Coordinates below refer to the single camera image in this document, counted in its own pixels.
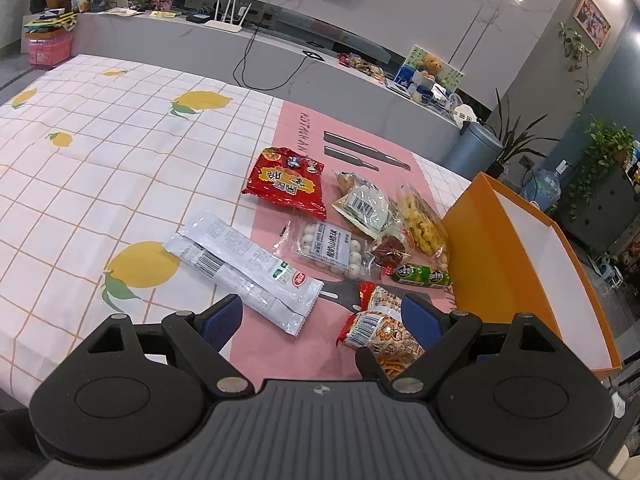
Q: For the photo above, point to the orange crispy snack bag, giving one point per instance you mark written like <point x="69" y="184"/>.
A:
<point x="378" y="327"/>

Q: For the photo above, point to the white long snack packet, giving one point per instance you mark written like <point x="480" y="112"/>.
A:
<point x="296" y="289"/>

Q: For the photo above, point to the red snack bag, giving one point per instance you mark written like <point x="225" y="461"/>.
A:
<point x="288" y="179"/>

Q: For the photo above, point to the yellow puffs clear bag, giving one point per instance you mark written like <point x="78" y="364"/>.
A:
<point x="427" y="231"/>

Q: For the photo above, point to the pink table mat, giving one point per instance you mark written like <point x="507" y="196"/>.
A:
<point x="259" y="349"/>

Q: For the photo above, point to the white wifi router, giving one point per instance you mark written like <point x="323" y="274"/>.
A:
<point x="229" y="16"/>

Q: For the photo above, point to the green sausage stick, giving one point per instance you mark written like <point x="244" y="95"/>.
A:
<point x="422" y="276"/>

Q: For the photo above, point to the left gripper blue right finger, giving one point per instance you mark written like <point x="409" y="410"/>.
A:
<point x="423" y="320"/>

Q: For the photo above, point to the clear bag white balls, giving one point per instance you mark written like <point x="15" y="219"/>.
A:
<point x="328" y="248"/>

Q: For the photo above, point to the pink plastic basket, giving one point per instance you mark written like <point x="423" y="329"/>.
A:
<point x="50" y="51"/>

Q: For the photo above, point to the potted long leaf plant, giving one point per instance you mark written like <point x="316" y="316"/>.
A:
<point x="515" y="140"/>

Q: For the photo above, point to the framed wall picture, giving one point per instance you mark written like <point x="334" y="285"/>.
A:
<point x="593" y="22"/>

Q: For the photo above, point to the lemon print checkered tablecloth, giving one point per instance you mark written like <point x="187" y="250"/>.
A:
<point x="102" y="161"/>

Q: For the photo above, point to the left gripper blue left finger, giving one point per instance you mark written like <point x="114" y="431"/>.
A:
<point x="217" y="324"/>

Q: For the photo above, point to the grey blue trash can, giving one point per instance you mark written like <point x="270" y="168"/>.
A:
<point x="475" y="150"/>

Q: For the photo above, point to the orange white storage box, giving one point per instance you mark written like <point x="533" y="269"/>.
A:
<point x="507" y="257"/>

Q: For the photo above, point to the blue water jug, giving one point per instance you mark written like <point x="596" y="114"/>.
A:
<point x="544" y="189"/>

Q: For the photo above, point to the snack pile on console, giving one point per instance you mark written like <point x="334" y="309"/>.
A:
<point x="362" y="66"/>

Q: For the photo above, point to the green white snack bag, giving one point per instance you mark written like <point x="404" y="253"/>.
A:
<point x="365" y="206"/>

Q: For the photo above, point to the green leafy shelf plant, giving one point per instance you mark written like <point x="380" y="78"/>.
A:
<point x="610" y="146"/>

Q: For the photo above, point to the teddy bear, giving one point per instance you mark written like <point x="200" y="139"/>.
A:
<point x="431" y="66"/>

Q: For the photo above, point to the red dried fruit packet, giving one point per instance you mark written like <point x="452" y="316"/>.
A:
<point x="389" y="252"/>

